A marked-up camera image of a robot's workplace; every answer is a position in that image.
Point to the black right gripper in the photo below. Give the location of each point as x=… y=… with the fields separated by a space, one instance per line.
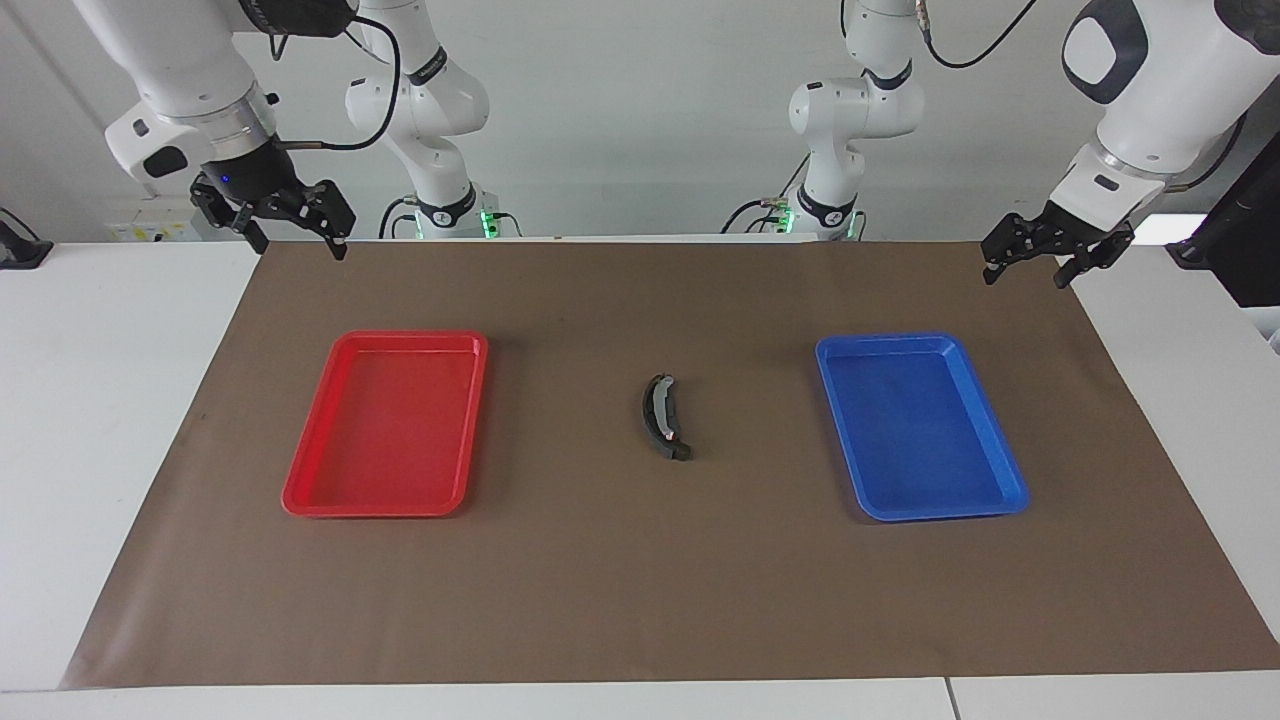
x=255 y=185

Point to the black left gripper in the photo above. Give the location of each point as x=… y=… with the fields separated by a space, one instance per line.
x=1055 y=230

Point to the curved black brake shoe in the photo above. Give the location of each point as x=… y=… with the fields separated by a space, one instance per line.
x=648 y=410

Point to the blue plastic tray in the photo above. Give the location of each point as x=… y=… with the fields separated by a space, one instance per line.
x=920 y=430

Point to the brown paper mat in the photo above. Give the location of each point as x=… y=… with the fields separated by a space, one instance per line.
x=640 y=580

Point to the white wall socket box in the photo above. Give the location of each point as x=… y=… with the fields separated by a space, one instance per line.
x=150 y=232

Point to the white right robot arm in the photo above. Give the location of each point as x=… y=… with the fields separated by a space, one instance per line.
x=180 y=70

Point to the black desk clamp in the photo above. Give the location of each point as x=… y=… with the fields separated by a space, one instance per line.
x=20 y=250

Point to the red plastic tray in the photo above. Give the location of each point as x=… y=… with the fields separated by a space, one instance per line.
x=385 y=430

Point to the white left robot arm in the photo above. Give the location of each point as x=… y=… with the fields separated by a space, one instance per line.
x=1160 y=110

